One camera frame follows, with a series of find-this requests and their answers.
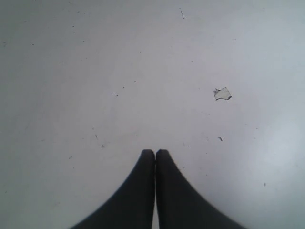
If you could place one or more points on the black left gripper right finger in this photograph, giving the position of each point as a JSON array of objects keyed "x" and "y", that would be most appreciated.
[{"x": 179, "y": 205}]

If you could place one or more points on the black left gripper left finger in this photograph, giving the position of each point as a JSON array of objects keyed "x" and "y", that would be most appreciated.
[{"x": 132, "y": 205}]

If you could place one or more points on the torn tape scrap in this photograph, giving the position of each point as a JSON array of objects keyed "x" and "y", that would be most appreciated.
[{"x": 222, "y": 94}]

